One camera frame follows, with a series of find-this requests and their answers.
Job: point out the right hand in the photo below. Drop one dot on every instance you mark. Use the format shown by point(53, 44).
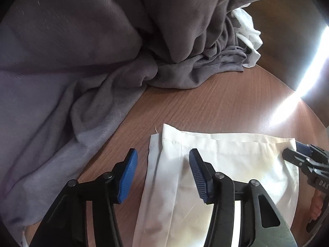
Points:
point(316, 205)

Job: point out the cream white pants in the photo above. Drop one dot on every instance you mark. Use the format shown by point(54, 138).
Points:
point(257, 191)

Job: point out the white sheer curtain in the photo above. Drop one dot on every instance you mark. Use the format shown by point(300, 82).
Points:
point(248, 35)

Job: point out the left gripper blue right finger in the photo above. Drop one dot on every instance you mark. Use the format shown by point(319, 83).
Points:
point(203, 175)

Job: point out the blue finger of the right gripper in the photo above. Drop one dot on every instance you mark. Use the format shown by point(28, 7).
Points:
point(296, 158)
point(303, 148)

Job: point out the grey curtain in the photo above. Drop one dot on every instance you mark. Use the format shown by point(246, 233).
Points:
point(71, 70)

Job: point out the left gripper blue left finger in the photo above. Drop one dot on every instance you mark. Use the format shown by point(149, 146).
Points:
point(124, 173)

